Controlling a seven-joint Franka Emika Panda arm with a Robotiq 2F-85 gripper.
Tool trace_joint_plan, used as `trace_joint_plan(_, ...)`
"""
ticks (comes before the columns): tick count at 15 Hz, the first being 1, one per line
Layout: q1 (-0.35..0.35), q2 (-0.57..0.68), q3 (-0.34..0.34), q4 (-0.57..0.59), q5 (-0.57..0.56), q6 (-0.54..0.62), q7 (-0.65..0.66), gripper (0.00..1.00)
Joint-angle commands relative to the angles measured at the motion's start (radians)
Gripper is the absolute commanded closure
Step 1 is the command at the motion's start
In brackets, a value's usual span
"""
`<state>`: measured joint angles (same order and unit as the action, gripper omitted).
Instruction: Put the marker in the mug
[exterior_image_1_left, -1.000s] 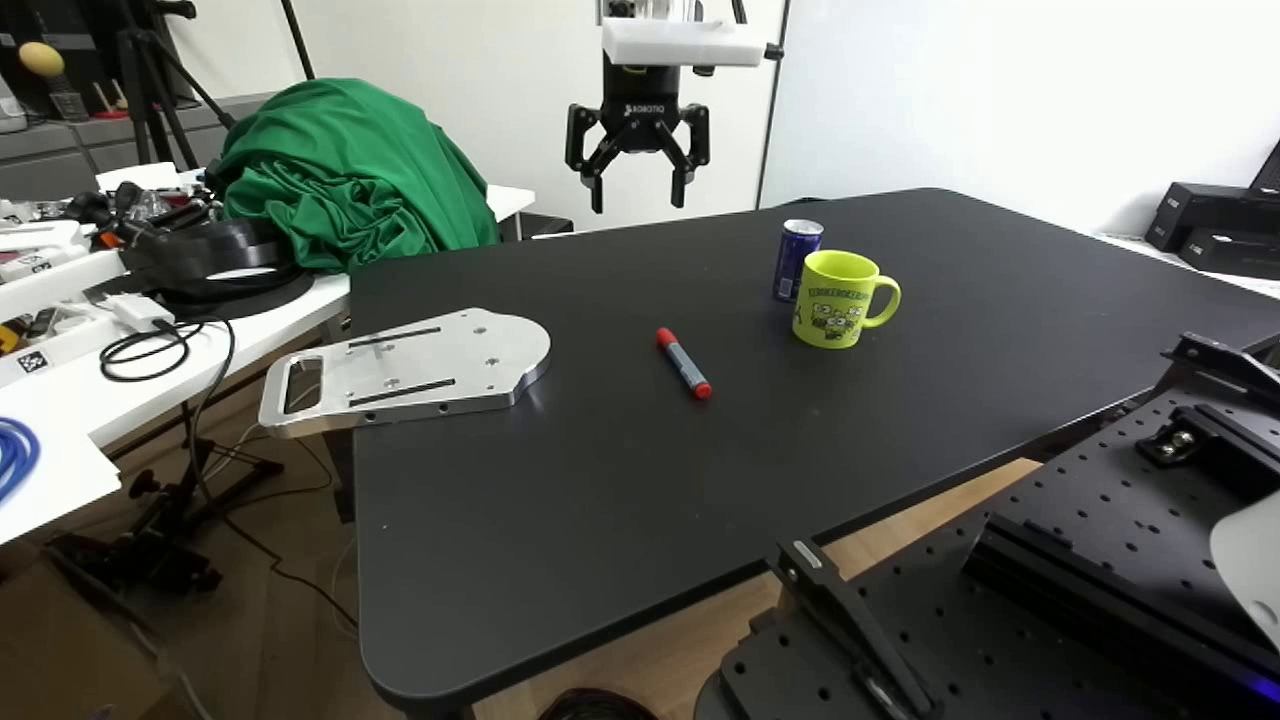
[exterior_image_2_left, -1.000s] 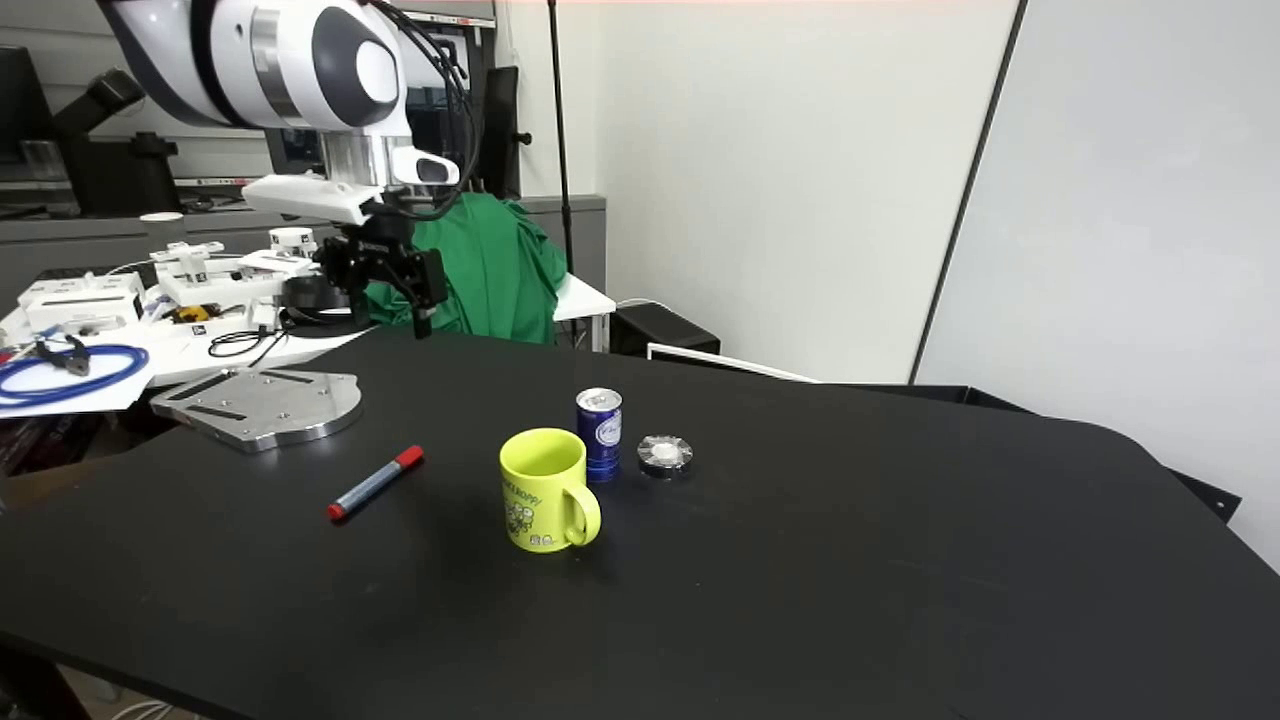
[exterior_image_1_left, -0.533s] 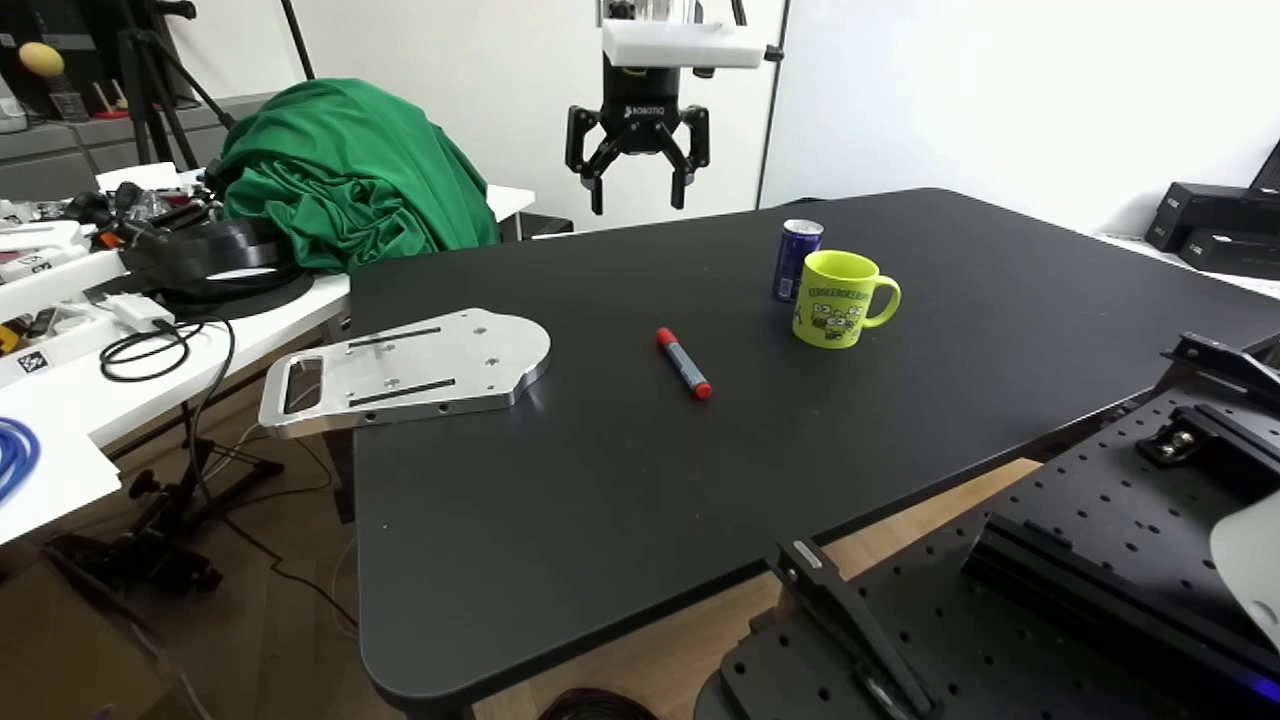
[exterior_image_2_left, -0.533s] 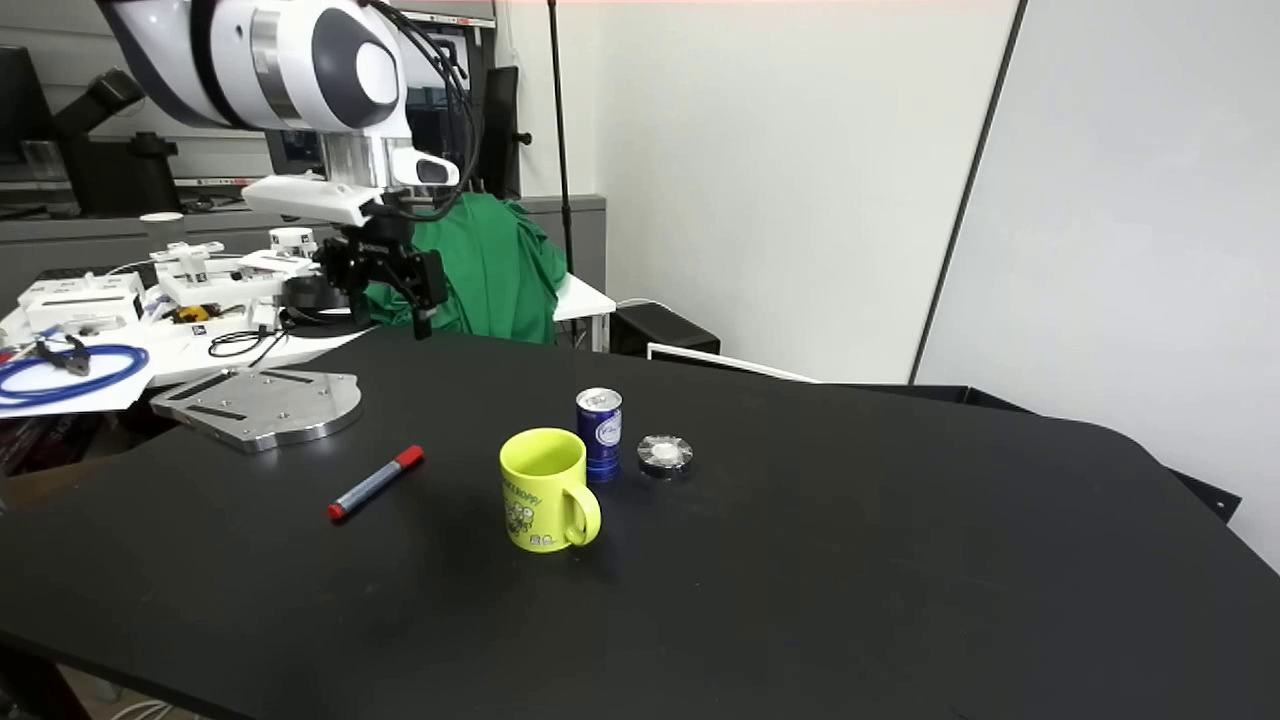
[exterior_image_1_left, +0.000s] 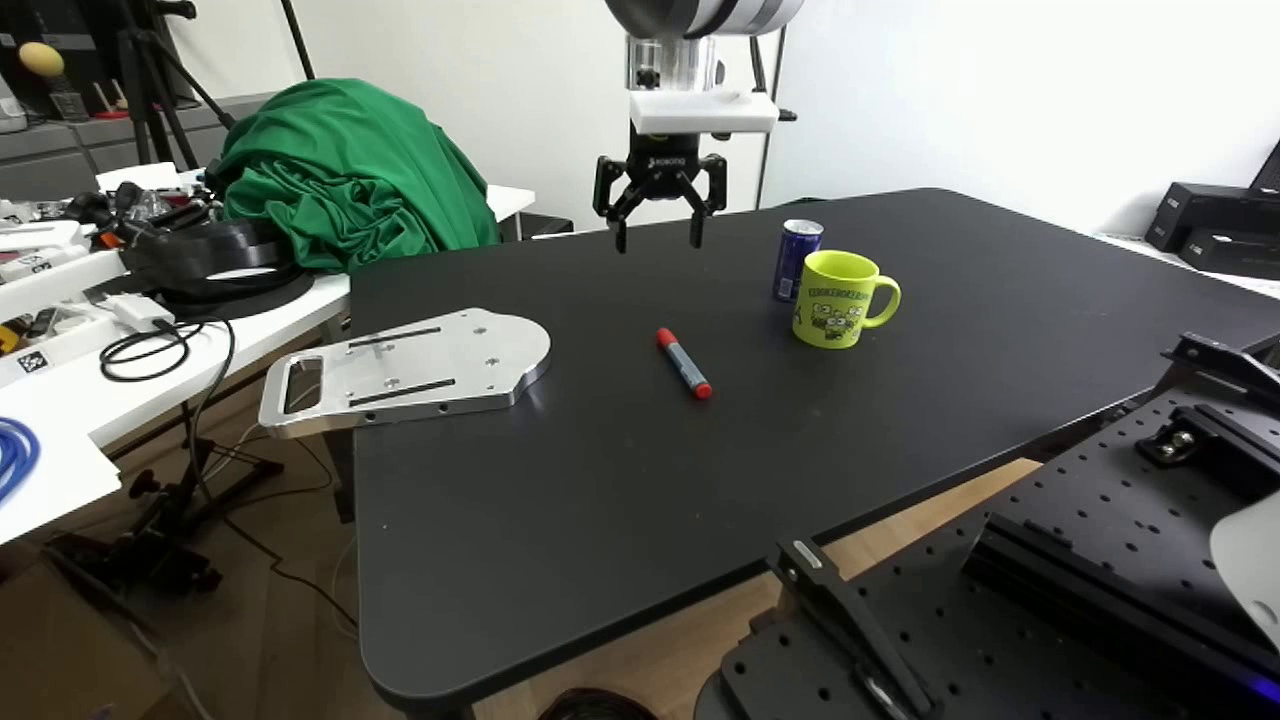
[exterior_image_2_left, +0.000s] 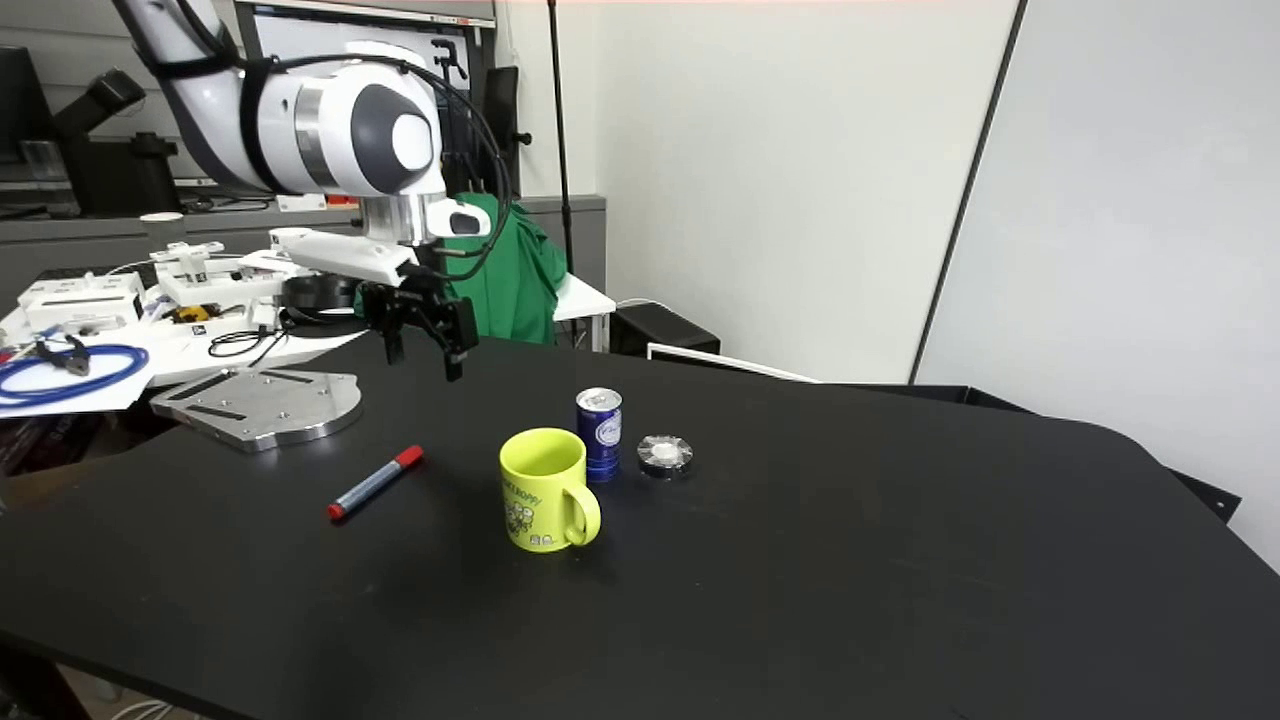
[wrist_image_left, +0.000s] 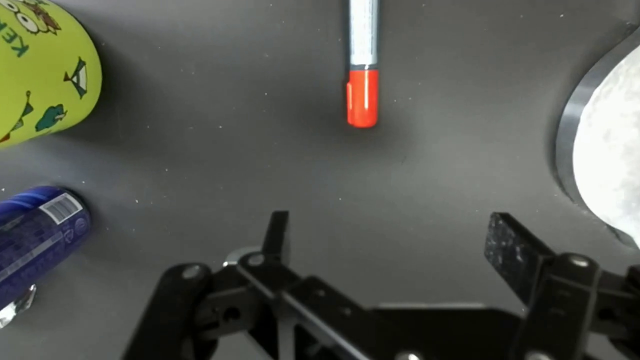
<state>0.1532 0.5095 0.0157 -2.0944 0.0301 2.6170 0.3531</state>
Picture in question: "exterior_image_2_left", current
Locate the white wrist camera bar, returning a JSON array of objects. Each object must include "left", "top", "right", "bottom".
[{"left": 266, "top": 226, "right": 418, "bottom": 288}]

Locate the white plastic apparatus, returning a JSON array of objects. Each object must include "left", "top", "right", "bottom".
[{"left": 0, "top": 267, "right": 148, "bottom": 343}]

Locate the grey metal base plate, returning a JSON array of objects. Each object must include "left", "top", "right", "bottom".
[{"left": 148, "top": 365, "right": 369, "bottom": 455}]

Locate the yellow green mug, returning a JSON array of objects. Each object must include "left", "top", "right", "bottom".
[{"left": 495, "top": 425, "right": 607, "bottom": 562}]

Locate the blue looped cable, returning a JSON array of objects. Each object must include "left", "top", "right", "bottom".
[{"left": 0, "top": 340, "right": 152, "bottom": 411}]

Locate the black headset bundle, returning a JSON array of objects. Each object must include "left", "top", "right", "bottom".
[{"left": 277, "top": 267, "right": 380, "bottom": 340}]

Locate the white mechanical assembly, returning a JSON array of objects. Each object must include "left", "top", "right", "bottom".
[{"left": 142, "top": 226, "right": 327, "bottom": 331}]

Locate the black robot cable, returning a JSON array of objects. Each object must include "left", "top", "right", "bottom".
[{"left": 418, "top": 48, "right": 518, "bottom": 273}]

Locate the blue drink can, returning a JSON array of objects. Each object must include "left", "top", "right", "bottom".
[{"left": 572, "top": 386, "right": 627, "bottom": 490}]

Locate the red capped grey marker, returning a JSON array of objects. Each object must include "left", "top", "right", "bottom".
[{"left": 325, "top": 439, "right": 433, "bottom": 529}]

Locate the black articulated stand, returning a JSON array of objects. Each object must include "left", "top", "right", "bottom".
[{"left": 49, "top": 68, "right": 182, "bottom": 219}]

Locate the dark computer monitor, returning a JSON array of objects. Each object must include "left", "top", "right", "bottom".
[{"left": 236, "top": 6, "right": 501, "bottom": 85}]

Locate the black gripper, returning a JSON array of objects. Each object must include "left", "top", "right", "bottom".
[{"left": 355, "top": 258, "right": 481, "bottom": 388}]

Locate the black clip device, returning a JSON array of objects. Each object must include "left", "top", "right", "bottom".
[{"left": 30, "top": 330, "right": 97, "bottom": 380}]

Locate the green cloth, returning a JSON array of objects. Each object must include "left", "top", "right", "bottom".
[{"left": 355, "top": 188, "right": 572, "bottom": 350}]

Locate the grey desk partition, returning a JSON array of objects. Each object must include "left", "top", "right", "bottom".
[{"left": 0, "top": 191, "right": 613, "bottom": 311}]

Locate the thin black vertical pole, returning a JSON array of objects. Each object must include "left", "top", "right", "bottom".
[{"left": 540, "top": 0, "right": 581, "bottom": 276}]

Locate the white work table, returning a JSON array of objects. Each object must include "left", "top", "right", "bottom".
[{"left": 0, "top": 258, "right": 620, "bottom": 425}]

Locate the small silver object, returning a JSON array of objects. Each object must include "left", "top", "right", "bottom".
[{"left": 630, "top": 427, "right": 697, "bottom": 481}]

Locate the black upright stand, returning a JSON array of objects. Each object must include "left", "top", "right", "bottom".
[{"left": 477, "top": 66, "right": 536, "bottom": 204}]

